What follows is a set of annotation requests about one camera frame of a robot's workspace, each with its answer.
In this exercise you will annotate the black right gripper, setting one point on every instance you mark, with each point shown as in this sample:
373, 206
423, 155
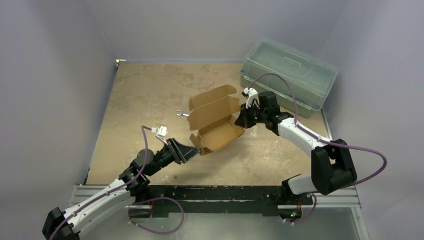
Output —
247, 117

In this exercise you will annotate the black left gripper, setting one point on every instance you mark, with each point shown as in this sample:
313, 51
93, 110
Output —
180, 153

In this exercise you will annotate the brown cardboard box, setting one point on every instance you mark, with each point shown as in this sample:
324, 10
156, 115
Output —
212, 116

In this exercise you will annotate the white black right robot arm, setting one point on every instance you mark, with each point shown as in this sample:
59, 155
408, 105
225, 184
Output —
332, 167

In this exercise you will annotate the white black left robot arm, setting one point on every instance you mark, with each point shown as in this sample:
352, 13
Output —
131, 187

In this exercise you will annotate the clear plastic storage box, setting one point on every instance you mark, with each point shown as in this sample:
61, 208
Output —
290, 73

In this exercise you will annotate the silver open-end wrench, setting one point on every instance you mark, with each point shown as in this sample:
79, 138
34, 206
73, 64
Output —
181, 113

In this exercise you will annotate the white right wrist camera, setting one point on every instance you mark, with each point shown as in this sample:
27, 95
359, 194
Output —
252, 99

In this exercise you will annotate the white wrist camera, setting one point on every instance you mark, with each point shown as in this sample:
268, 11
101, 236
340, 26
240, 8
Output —
160, 133
252, 99

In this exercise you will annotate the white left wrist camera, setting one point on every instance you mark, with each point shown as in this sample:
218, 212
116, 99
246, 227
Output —
160, 133

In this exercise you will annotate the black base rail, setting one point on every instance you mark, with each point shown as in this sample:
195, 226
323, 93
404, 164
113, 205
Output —
267, 200

